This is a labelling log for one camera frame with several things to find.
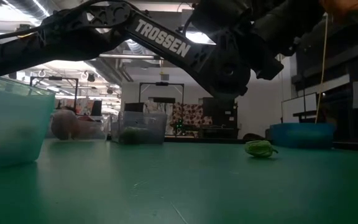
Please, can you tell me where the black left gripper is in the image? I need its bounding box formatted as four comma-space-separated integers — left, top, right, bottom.
191, 0, 326, 94

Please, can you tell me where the small green pepper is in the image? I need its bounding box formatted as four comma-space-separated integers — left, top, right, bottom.
244, 139, 279, 158

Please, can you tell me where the green cucumber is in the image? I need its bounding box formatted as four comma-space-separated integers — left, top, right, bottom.
119, 126, 150, 145

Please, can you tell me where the dark red beet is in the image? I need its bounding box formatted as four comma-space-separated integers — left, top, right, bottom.
50, 109, 79, 141

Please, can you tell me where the yellow pole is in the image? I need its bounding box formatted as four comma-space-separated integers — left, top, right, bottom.
314, 14, 329, 124

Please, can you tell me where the whiteboard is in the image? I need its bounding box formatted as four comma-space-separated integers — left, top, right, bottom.
281, 92, 318, 124

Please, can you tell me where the blue plastic bin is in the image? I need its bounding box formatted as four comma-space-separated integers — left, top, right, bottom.
269, 123, 336, 149

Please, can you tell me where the black cabinet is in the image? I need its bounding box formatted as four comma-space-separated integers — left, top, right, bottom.
202, 95, 239, 139

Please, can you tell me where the patterned sofa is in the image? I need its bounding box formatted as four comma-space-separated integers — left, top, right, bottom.
172, 102, 213, 127

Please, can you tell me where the long ceiling light strip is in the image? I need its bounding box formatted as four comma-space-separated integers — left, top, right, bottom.
98, 53, 164, 60

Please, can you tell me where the smoky grey plastic bin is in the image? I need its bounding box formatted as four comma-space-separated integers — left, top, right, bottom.
110, 111, 168, 145

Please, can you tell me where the black monitor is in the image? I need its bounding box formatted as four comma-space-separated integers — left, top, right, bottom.
91, 100, 103, 116

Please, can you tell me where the clear plastic bin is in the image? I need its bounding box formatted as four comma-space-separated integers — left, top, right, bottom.
50, 108, 110, 141

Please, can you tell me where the green table mat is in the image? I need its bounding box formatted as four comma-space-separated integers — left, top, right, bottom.
0, 138, 358, 224

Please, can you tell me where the teal plastic bin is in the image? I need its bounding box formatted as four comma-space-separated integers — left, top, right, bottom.
0, 71, 56, 170

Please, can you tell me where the black aluminium table frame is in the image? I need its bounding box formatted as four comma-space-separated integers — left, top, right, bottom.
163, 136, 358, 152

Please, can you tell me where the black frame stand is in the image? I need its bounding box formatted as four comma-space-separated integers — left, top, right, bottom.
139, 82, 185, 105

